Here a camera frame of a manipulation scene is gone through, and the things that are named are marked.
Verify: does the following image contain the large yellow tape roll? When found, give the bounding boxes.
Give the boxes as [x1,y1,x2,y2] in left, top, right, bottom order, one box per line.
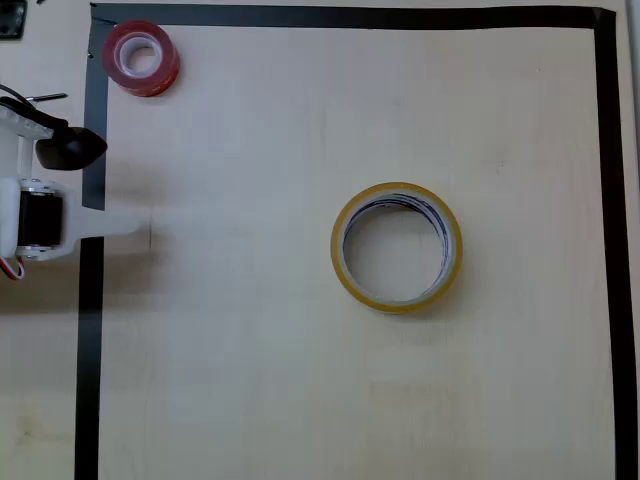
[329,181,464,316]

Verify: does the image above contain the red white motor wires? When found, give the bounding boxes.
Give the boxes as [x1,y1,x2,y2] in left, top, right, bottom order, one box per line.
[0,256,26,284]

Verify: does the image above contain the black camera cable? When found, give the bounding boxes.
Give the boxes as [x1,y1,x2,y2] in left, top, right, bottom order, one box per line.
[0,83,69,132]

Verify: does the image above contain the black plastic clamp block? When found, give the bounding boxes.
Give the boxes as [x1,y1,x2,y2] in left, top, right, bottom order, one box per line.
[0,0,27,41]

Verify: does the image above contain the small red tape roll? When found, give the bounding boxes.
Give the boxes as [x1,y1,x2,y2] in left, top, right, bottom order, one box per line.
[101,19,181,98]

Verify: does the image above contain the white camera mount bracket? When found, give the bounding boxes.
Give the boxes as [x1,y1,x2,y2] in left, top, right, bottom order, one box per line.
[0,97,57,182]

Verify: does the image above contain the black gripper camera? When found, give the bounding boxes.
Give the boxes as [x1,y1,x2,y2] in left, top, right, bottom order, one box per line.
[34,126,109,172]

